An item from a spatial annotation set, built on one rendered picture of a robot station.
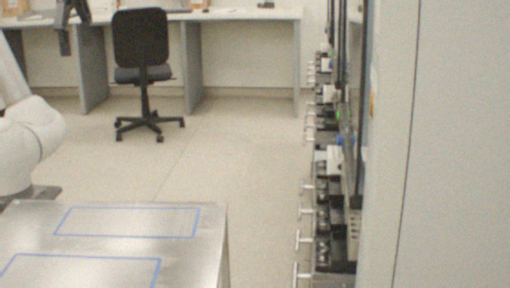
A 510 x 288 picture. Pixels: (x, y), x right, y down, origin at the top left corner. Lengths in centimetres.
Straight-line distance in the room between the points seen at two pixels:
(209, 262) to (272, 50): 405
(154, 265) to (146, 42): 293
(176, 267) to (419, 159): 55
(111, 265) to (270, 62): 409
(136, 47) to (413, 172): 324
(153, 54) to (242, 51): 135
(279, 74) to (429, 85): 430
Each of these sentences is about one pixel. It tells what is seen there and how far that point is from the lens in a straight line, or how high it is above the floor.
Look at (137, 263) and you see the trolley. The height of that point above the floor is 82.
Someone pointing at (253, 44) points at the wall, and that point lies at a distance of 504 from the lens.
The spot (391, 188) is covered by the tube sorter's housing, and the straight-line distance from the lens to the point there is 87.
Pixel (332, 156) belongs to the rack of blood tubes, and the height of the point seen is 86.
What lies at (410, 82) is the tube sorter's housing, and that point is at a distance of 82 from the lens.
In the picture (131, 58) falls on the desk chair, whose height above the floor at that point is 66.
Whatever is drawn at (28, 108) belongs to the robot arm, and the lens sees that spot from 181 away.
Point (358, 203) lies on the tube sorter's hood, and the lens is 102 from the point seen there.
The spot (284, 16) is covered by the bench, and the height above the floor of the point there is 89.
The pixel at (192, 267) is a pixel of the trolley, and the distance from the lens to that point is 111.
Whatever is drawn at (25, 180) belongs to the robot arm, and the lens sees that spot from 171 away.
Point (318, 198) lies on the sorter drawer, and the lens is 138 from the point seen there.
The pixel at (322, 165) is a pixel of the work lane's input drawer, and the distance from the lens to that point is 157.
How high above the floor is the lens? 145
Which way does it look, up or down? 21 degrees down
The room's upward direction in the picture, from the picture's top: 1 degrees counter-clockwise
